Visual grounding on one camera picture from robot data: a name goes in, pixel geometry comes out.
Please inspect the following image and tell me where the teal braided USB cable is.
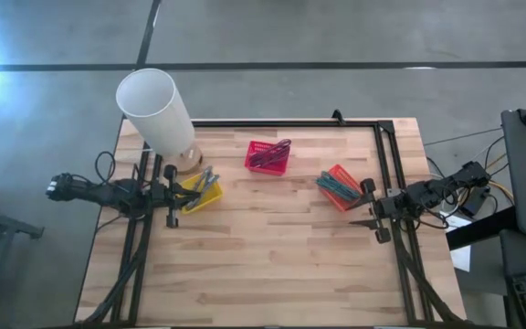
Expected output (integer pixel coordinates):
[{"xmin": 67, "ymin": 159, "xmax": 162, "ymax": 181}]
[
  {"xmin": 315, "ymin": 180, "xmax": 353, "ymax": 203},
  {"xmin": 320, "ymin": 171, "xmax": 360, "ymax": 196},
  {"xmin": 316, "ymin": 175, "xmax": 358, "ymax": 200}
]

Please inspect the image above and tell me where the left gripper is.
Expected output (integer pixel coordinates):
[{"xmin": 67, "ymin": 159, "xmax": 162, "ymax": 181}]
[{"xmin": 151, "ymin": 163, "xmax": 204, "ymax": 229}]

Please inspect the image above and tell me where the black beam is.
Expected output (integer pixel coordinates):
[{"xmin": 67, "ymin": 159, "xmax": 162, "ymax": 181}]
[{"xmin": 445, "ymin": 205, "xmax": 520, "ymax": 250}]

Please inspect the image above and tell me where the black power adapter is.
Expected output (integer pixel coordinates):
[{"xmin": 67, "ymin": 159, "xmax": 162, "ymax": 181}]
[{"xmin": 461, "ymin": 185, "xmax": 490, "ymax": 218}]

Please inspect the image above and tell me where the red plastic basket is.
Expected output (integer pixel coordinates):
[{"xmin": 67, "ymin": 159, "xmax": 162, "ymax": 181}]
[{"xmin": 243, "ymin": 140, "xmax": 291, "ymax": 177}]

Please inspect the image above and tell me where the yellow plastic basket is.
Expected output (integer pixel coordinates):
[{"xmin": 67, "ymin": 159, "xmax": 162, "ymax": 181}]
[{"xmin": 178, "ymin": 172, "xmax": 225, "ymax": 215}]

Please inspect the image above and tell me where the maroon braided USB cable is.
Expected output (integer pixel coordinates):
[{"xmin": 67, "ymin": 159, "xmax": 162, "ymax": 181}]
[{"xmin": 249, "ymin": 153, "xmax": 290, "ymax": 169}]

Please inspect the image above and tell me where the purple braided USB cable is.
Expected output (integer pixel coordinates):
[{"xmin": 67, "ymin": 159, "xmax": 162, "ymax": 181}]
[
  {"xmin": 249, "ymin": 139, "xmax": 292, "ymax": 162},
  {"xmin": 248, "ymin": 145, "xmax": 291, "ymax": 166}
]

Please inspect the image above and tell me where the orange plastic basket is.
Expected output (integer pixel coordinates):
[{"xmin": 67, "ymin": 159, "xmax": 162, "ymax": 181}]
[{"xmin": 317, "ymin": 164, "xmax": 364, "ymax": 212}]

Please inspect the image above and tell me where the white paper sheet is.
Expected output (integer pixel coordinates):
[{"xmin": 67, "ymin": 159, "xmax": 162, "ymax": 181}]
[{"xmin": 443, "ymin": 212, "xmax": 472, "ymax": 273}]

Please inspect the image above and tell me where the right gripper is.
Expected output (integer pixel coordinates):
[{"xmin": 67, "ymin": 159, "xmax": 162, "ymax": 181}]
[{"xmin": 347, "ymin": 177, "xmax": 400, "ymax": 245}]

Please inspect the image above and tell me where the white cylindrical table lamp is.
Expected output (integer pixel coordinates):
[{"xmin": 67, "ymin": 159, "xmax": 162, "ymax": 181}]
[{"xmin": 115, "ymin": 68, "xmax": 204, "ymax": 175}]

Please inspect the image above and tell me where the black aluminium table frame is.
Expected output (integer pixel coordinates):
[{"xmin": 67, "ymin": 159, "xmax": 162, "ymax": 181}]
[{"xmin": 79, "ymin": 119, "xmax": 465, "ymax": 326}]

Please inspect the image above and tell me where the thin black floor cable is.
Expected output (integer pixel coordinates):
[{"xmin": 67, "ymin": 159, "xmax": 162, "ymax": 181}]
[{"xmin": 422, "ymin": 127, "xmax": 504, "ymax": 147}]

